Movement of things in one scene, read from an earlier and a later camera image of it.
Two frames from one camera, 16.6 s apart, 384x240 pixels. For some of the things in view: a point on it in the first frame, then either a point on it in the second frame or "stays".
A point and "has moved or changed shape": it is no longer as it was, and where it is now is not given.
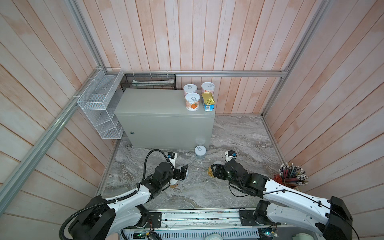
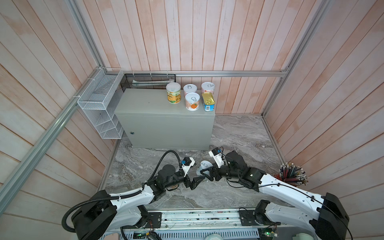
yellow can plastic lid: [210, 171] has moved or changed shape
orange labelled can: [192, 101] stays
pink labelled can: [189, 88] stays
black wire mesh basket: [148, 81] stays
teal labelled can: [200, 152] → [204, 164]
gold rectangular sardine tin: [208, 101] stays
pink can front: [208, 87] stays
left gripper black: [183, 173] → [193, 183]
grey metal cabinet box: [158, 118] stays
